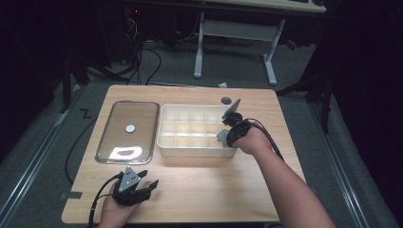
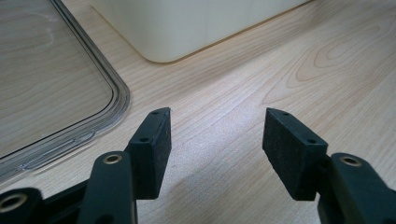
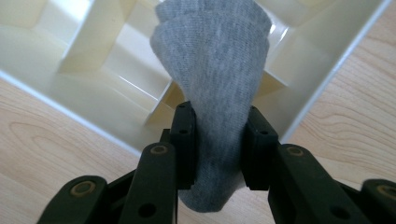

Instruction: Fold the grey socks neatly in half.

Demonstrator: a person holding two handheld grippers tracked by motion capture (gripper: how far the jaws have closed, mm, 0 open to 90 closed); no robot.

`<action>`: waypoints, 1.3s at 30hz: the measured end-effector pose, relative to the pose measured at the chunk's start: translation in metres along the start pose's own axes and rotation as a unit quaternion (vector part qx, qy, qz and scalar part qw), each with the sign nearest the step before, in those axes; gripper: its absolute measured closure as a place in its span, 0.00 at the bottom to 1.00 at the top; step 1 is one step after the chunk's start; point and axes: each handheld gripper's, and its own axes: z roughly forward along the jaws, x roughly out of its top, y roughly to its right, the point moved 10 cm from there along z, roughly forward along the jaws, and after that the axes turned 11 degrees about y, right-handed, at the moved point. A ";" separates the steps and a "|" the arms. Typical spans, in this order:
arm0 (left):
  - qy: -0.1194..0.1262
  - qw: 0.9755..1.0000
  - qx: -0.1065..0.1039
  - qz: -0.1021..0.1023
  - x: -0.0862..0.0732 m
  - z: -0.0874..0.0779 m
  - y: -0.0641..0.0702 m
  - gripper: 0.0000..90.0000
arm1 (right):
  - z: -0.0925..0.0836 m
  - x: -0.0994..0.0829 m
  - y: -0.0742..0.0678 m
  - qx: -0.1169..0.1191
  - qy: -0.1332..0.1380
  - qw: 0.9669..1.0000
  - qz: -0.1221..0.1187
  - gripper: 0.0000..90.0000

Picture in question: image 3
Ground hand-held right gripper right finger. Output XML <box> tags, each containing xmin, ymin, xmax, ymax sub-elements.
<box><xmin>242</xmin><ymin>105</ymin><xmax>372</xmax><ymax>224</ymax></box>

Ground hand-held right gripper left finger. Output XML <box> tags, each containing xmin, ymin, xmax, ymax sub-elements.
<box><xmin>117</xmin><ymin>100</ymin><xmax>198</xmax><ymax>224</ymax></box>

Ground grey sock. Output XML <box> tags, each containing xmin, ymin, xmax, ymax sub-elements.
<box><xmin>149</xmin><ymin>0</ymin><xmax>273</xmax><ymax>214</ymax></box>

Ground white divided storage box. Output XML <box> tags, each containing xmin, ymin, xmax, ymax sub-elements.
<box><xmin>0</xmin><ymin>0</ymin><xmax>392</xmax><ymax>157</ymax></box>

